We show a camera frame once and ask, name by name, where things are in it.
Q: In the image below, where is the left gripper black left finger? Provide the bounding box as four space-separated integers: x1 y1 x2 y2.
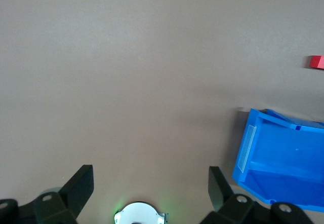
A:
0 165 94 224

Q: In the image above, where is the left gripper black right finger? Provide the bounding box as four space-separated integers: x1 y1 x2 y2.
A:
199 166 311 224

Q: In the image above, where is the red cube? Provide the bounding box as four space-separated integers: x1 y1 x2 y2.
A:
309 55 324 70

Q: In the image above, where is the blue plastic storage bin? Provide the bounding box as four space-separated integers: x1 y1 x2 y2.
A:
231 108 324 212

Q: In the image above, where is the brown table cover sheet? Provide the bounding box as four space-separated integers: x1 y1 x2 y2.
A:
0 0 324 224

